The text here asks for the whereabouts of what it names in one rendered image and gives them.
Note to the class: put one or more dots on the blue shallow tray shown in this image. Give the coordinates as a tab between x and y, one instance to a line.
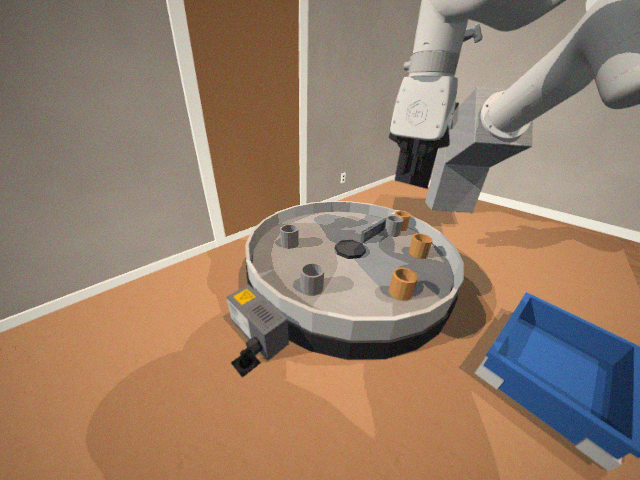
592	367

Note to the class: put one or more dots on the bronze bushing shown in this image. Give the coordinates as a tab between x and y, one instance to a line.
406	219
420	246
403	284

